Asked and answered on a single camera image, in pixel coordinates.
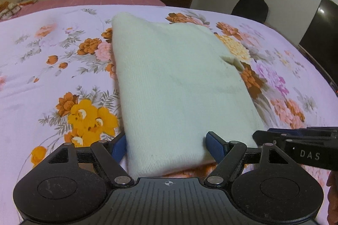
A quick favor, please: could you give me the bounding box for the pink checked bed cover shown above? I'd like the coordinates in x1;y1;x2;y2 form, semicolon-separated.
9;0;165;19

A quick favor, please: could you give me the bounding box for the pale green knit sweater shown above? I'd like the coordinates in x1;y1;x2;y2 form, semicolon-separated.
112;12;264;179

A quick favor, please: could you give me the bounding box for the person's hand at edge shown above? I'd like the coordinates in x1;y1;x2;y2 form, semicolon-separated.
326;171;338;225

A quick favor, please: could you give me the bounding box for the black bag on floor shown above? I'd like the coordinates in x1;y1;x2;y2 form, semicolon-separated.
231;0;269;24

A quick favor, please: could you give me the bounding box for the black television screen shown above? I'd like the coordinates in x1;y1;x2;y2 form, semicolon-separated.
298;0;337;83

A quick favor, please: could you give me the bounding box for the orange patterned folded cloth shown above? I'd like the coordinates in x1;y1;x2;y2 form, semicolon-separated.
0;0;37;21

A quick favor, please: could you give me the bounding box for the lilac floral bed sheet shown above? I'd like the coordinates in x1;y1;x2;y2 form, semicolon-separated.
1;5;337;224

